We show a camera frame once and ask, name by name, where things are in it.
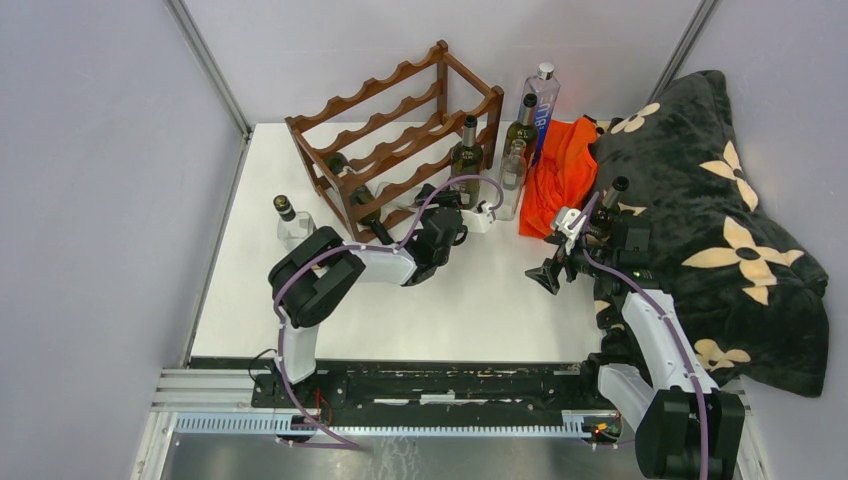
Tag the clear square bottle black cap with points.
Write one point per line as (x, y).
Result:
(293, 226)

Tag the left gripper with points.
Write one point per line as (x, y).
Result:
(447, 197)

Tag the dark wine bottle brown label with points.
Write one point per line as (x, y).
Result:
(607, 209)

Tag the small clear glass bottle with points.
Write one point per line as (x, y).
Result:
(511, 179)

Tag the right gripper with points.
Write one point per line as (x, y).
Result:
(548, 273)

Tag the brown wooden wine rack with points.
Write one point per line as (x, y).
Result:
(385, 156)

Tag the blue square glass bottle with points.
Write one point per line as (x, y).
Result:
(546, 88)

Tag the right aluminium corner post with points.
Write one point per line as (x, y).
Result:
(695, 26)

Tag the dark wine bottle silver neck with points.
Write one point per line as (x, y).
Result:
(524, 128)

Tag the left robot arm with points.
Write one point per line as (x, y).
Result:
(314, 278)

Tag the dark green wine bottle labelled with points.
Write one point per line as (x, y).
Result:
(339, 165)

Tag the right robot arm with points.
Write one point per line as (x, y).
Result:
(685, 426)

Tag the black floral blanket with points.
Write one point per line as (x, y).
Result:
(748, 296)

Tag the orange cloth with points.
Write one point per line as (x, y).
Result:
(563, 177)

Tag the left aluminium corner post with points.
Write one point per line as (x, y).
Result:
(203, 54)

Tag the aluminium corner post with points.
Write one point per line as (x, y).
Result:
(203, 54)
(695, 26)

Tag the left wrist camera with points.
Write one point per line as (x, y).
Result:
(479, 219)

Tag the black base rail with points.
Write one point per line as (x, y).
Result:
(436, 398)

